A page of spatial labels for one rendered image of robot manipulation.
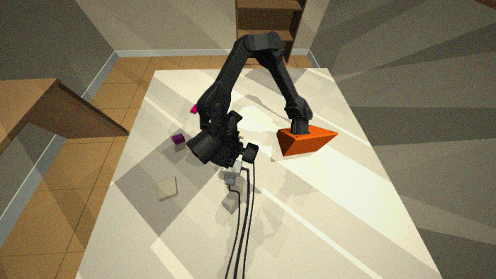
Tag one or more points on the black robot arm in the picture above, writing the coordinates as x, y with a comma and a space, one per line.
214, 103

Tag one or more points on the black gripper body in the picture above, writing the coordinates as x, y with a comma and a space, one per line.
250, 152

